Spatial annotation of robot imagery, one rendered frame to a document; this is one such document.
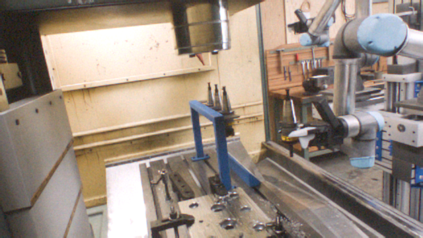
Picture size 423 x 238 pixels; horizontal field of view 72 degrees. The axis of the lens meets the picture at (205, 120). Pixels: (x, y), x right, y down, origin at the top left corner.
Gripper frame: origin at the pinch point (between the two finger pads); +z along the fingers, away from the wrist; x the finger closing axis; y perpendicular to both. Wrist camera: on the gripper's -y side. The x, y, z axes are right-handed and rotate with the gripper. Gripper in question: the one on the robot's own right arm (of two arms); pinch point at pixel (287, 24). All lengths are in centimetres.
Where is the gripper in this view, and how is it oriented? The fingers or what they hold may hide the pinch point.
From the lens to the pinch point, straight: 226.0
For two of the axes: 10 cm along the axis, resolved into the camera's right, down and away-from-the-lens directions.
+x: 8.3, -3.5, 4.4
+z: -5.1, -1.4, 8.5
